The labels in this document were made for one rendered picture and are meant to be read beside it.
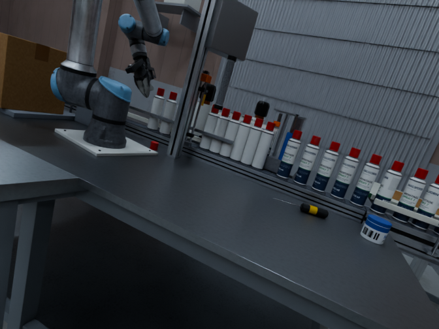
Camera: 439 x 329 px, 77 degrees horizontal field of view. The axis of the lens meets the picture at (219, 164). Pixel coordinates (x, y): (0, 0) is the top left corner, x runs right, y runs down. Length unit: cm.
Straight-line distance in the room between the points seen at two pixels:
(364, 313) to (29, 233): 91
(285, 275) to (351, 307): 13
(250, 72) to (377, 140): 202
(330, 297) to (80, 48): 101
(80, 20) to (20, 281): 87
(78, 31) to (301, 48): 347
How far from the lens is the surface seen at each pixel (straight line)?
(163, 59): 566
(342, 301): 61
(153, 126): 139
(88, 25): 110
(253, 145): 118
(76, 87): 109
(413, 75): 394
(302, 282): 60
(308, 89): 406
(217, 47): 112
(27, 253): 108
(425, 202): 122
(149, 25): 129
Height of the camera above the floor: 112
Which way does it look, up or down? 13 degrees down
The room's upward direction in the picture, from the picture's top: 17 degrees clockwise
